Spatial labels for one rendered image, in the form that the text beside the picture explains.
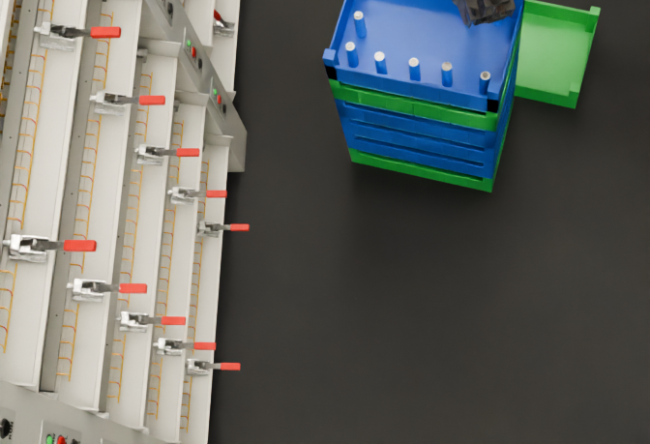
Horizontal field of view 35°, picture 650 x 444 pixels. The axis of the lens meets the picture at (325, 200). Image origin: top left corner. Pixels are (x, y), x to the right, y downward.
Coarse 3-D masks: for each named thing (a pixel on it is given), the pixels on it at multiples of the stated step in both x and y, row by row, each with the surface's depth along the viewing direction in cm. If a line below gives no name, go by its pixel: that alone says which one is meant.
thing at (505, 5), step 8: (464, 0) 154; (472, 0) 154; (480, 0) 151; (488, 0) 148; (496, 0) 148; (504, 0) 148; (512, 0) 154; (472, 8) 154; (480, 8) 153; (488, 8) 149; (496, 8) 150; (504, 8) 154; (512, 8) 153; (472, 16) 154; (480, 16) 154; (488, 16) 155; (496, 16) 155; (504, 16) 157
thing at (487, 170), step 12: (348, 144) 206; (360, 144) 204; (372, 144) 202; (384, 144) 201; (396, 144) 206; (396, 156) 204; (408, 156) 202; (420, 156) 201; (432, 156) 199; (444, 156) 204; (456, 168) 202; (468, 168) 200; (480, 168) 198; (492, 168) 196
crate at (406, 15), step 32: (352, 0) 181; (384, 0) 181; (416, 0) 180; (448, 0) 179; (352, 32) 180; (384, 32) 179; (416, 32) 178; (448, 32) 177; (480, 32) 176; (512, 32) 176; (480, 64) 174; (416, 96) 174; (448, 96) 170; (480, 96) 167
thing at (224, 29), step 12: (216, 0) 213; (228, 0) 214; (216, 12) 204; (228, 12) 213; (216, 24) 208; (228, 24) 210; (216, 36) 210; (228, 36) 211; (216, 48) 209; (228, 48) 210; (216, 60) 209; (228, 60) 209; (228, 72) 208; (228, 84) 208
